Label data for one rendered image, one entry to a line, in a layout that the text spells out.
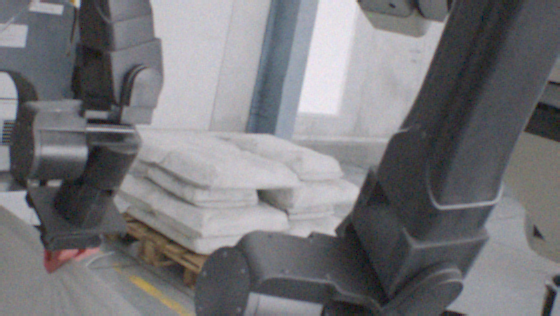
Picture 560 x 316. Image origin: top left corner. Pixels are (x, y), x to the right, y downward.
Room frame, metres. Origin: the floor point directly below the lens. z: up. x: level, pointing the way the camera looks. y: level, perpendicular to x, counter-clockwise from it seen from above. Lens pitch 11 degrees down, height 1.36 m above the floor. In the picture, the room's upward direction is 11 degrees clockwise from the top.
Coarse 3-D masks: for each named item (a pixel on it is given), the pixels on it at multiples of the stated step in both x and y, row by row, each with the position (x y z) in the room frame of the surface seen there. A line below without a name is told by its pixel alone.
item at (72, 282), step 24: (0, 216) 0.85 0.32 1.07; (0, 240) 0.84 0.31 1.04; (24, 240) 0.81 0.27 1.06; (0, 264) 0.84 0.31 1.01; (24, 264) 0.80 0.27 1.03; (72, 264) 0.73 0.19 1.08; (0, 288) 0.84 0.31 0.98; (24, 288) 0.80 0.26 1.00; (48, 288) 0.76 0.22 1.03; (72, 288) 0.72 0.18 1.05; (96, 288) 0.68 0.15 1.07; (0, 312) 0.83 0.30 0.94; (24, 312) 0.80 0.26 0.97; (48, 312) 0.76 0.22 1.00; (72, 312) 0.72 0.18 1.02; (96, 312) 0.68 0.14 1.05; (120, 312) 0.65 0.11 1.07
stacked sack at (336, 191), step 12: (300, 180) 4.18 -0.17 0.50; (324, 180) 4.30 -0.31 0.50; (336, 180) 4.40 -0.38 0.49; (264, 192) 4.04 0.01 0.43; (276, 192) 4.03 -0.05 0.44; (288, 192) 3.99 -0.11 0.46; (300, 192) 3.98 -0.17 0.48; (312, 192) 4.05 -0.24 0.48; (324, 192) 4.12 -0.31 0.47; (336, 192) 4.21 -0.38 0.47; (348, 192) 4.28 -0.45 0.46; (276, 204) 4.02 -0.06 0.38; (288, 204) 3.96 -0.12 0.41; (300, 204) 3.98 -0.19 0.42; (312, 204) 4.05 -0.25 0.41; (324, 204) 4.15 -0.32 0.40; (336, 204) 4.24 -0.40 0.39
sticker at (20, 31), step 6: (0, 24) 0.93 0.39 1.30; (12, 24) 0.94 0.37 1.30; (6, 30) 0.94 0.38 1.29; (12, 30) 0.94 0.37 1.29; (18, 30) 0.95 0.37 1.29; (24, 30) 0.96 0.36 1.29; (0, 36) 0.93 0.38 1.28; (6, 36) 0.94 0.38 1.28; (12, 36) 0.95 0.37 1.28; (18, 36) 0.95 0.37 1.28; (24, 36) 0.96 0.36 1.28; (0, 42) 0.93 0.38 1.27; (6, 42) 0.94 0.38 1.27; (12, 42) 0.95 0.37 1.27; (18, 42) 0.95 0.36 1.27; (24, 42) 0.96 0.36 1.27
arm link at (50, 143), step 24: (144, 72) 0.67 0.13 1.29; (144, 96) 0.68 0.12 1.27; (24, 120) 0.64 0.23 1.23; (48, 120) 0.64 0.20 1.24; (72, 120) 0.66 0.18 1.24; (120, 120) 0.67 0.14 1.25; (144, 120) 0.69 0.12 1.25; (24, 144) 0.63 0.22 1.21; (48, 144) 0.63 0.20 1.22; (72, 144) 0.65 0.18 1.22; (24, 168) 0.63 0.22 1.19; (48, 168) 0.63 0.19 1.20; (72, 168) 0.65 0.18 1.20
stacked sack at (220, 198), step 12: (144, 168) 3.95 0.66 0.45; (156, 168) 3.87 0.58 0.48; (156, 180) 3.85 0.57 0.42; (168, 180) 3.76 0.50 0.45; (180, 180) 3.71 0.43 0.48; (180, 192) 3.67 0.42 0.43; (192, 192) 3.61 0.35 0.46; (204, 192) 3.63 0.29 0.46; (216, 192) 3.68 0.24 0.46; (228, 192) 3.73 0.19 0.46; (240, 192) 3.77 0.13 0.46; (252, 192) 3.83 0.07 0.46; (204, 204) 3.62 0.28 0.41; (216, 204) 3.67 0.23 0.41; (228, 204) 3.71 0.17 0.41; (240, 204) 3.77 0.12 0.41
